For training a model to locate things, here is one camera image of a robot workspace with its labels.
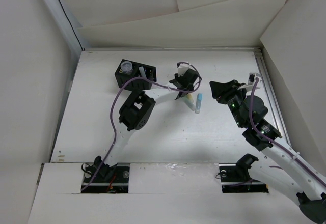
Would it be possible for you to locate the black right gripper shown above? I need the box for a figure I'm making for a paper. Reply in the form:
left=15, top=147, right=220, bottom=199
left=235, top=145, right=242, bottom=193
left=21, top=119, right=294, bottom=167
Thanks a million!
left=209, top=79, right=248, bottom=128

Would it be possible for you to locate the blue highlighter pen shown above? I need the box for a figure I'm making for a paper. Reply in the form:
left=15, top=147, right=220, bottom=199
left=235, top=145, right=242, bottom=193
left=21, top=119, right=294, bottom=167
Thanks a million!
left=195, top=93, right=203, bottom=114

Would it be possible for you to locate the green highlighter pen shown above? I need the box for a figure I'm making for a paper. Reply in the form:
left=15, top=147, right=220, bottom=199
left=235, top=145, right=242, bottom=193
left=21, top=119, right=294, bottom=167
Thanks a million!
left=184, top=99, right=196, bottom=111

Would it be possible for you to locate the orange capped lead case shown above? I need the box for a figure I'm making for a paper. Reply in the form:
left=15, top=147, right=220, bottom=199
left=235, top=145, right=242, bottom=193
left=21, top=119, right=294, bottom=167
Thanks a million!
left=139, top=66, right=147, bottom=79

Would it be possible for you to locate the clear jar of paper clips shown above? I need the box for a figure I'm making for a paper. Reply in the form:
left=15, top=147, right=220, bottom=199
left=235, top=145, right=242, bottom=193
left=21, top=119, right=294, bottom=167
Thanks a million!
left=120, top=60, right=133, bottom=75

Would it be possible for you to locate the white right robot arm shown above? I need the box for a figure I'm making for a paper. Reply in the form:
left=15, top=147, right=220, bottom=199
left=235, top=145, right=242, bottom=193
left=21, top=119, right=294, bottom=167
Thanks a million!
left=209, top=78, right=325, bottom=223

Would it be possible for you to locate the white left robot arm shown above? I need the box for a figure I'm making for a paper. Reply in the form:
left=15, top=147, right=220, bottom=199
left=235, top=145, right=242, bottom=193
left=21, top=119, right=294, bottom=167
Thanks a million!
left=94, top=62, right=202, bottom=182

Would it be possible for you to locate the black slotted organizer box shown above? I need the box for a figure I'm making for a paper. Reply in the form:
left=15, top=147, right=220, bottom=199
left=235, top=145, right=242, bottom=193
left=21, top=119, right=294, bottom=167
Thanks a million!
left=115, top=59, right=157, bottom=91

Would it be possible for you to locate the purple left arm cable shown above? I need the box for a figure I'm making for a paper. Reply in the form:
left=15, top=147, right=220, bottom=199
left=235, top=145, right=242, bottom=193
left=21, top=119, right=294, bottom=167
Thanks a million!
left=80, top=61, right=202, bottom=191

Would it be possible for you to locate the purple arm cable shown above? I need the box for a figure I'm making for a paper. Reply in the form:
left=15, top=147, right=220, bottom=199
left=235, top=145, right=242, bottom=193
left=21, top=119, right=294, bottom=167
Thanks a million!
left=80, top=61, right=202, bottom=191
left=248, top=77, right=326, bottom=184

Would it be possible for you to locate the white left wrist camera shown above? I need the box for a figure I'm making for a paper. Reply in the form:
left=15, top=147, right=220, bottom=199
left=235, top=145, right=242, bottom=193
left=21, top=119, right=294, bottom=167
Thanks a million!
left=177, top=62, right=191, bottom=77

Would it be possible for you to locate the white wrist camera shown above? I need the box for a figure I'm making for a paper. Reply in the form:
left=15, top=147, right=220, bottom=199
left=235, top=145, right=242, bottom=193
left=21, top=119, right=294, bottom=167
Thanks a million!
left=177, top=62, right=191, bottom=77
left=238, top=73, right=262, bottom=92

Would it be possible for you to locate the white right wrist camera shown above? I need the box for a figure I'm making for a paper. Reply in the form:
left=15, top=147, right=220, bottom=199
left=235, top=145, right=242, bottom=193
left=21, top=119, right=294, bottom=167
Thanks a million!
left=238, top=73, right=262, bottom=92

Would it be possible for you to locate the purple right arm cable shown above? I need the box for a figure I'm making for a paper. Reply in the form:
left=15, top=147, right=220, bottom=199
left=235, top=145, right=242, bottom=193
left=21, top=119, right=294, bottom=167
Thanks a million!
left=248, top=77, right=326, bottom=184

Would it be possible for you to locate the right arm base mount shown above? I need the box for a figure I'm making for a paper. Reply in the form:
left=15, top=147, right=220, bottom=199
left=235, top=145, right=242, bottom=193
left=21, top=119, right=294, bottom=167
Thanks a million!
left=215, top=154, right=269, bottom=193

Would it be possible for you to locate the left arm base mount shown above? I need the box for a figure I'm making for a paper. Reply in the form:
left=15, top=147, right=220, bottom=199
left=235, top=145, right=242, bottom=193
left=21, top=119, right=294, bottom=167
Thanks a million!
left=80, top=156, right=130, bottom=194

